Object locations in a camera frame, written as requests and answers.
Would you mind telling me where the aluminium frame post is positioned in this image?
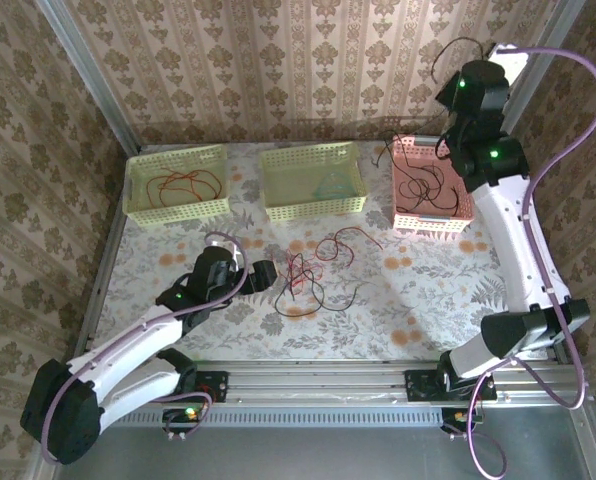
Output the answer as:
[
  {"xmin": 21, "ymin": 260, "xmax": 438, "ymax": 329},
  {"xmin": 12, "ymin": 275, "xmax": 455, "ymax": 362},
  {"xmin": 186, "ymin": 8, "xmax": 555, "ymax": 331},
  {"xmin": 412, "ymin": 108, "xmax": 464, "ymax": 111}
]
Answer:
[
  {"xmin": 33, "ymin": 0, "xmax": 143, "ymax": 155},
  {"xmin": 497, "ymin": 0, "xmax": 587, "ymax": 146}
]

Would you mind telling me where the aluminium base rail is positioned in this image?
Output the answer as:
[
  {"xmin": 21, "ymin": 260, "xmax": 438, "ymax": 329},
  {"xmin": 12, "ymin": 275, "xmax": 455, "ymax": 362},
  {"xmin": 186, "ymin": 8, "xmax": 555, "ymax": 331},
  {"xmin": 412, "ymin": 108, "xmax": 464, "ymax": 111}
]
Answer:
[{"xmin": 52, "ymin": 359, "xmax": 592, "ymax": 406}]

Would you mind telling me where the pink plastic basket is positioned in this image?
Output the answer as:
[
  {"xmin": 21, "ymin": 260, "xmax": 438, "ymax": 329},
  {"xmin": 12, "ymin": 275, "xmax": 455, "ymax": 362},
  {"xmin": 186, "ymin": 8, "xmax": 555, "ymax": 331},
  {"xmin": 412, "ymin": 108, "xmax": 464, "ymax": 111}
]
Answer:
[{"xmin": 391, "ymin": 133, "xmax": 475, "ymax": 234}]

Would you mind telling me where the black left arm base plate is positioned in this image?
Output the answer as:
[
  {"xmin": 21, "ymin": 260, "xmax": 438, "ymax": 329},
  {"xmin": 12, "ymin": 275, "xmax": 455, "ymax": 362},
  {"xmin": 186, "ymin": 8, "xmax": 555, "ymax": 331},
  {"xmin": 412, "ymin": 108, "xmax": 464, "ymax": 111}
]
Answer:
[{"xmin": 192, "ymin": 369, "xmax": 230, "ymax": 404}]

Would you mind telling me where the thin red cable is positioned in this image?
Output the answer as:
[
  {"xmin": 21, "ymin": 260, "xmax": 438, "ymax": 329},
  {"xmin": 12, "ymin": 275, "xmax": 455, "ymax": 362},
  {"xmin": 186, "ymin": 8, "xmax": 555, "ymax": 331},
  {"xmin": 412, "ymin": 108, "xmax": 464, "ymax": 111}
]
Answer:
[
  {"xmin": 145, "ymin": 169, "xmax": 204, "ymax": 206},
  {"xmin": 286, "ymin": 252, "xmax": 325, "ymax": 292},
  {"xmin": 177, "ymin": 168, "xmax": 224, "ymax": 201},
  {"xmin": 315, "ymin": 226, "xmax": 384, "ymax": 267}
]

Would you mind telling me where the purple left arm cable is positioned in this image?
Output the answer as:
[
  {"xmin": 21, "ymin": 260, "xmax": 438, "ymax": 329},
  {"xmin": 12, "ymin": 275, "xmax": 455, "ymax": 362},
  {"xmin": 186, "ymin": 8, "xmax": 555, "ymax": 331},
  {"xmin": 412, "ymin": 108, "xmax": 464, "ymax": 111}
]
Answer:
[{"xmin": 40, "ymin": 230, "xmax": 252, "ymax": 466}]

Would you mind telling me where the thin teal cable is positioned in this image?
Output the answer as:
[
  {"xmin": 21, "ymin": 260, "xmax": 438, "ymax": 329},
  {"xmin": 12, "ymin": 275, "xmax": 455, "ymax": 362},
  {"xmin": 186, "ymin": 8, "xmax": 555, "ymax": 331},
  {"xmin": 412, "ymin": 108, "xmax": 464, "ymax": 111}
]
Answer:
[{"xmin": 312, "ymin": 171, "xmax": 352, "ymax": 199}]

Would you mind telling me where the thin green cable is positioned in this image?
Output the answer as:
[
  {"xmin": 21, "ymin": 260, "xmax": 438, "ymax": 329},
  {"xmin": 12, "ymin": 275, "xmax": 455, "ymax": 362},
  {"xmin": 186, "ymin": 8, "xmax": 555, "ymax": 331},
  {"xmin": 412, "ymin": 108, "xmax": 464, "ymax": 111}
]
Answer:
[{"xmin": 317, "ymin": 177, "xmax": 350, "ymax": 198}]

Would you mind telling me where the floral patterned table cover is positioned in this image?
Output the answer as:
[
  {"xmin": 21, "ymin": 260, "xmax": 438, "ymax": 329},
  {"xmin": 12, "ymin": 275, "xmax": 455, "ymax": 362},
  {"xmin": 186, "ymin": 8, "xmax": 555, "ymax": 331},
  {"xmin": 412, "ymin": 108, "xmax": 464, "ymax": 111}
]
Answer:
[{"xmin": 100, "ymin": 142, "xmax": 552, "ymax": 361}]

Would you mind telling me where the grey sheet metal tray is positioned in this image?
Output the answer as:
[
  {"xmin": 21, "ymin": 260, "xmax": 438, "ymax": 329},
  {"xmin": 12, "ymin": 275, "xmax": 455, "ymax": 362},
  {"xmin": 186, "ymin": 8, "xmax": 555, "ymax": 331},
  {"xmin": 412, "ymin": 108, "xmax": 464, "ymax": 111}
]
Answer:
[{"xmin": 27, "ymin": 402, "xmax": 596, "ymax": 480}]

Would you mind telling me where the yellow-green plastic basket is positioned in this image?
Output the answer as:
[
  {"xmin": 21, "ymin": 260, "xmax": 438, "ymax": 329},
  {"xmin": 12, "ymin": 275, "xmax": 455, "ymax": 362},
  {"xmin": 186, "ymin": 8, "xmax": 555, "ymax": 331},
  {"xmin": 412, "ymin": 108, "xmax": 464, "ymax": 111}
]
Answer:
[
  {"xmin": 122, "ymin": 143, "xmax": 232, "ymax": 229},
  {"xmin": 258, "ymin": 141, "xmax": 369, "ymax": 221}
]

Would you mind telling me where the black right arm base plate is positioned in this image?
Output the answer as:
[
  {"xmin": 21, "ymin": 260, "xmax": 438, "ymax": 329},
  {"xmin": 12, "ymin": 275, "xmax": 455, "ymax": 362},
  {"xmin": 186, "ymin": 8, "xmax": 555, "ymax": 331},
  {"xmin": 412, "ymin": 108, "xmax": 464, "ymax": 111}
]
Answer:
[{"xmin": 405, "ymin": 367, "xmax": 499, "ymax": 404}]

